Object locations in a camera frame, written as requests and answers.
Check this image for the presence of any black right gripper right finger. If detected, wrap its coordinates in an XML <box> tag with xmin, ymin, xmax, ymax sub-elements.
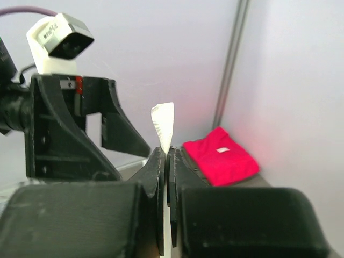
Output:
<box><xmin>166</xmin><ymin>147</ymin><xmax>210</xmax><ymax>248</ymax></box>

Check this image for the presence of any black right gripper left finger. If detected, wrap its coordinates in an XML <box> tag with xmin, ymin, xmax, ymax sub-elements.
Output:
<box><xmin>128</xmin><ymin>147</ymin><xmax>166</xmax><ymax>255</ymax></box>

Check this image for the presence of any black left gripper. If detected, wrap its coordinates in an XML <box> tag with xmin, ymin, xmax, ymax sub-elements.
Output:
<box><xmin>25</xmin><ymin>75</ymin><xmax>151</xmax><ymax>181</ymax></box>

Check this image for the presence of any folded pink shirt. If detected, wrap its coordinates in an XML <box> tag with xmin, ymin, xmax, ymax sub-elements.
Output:
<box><xmin>183</xmin><ymin>126</ymin><xmax>260</xmax><ymax>187</ymax></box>

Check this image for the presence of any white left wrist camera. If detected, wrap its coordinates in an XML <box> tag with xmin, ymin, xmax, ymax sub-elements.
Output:
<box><xmin>26</xmin><ymin>13</ymin><xmax>95</xmax><ymax>75</ymax></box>

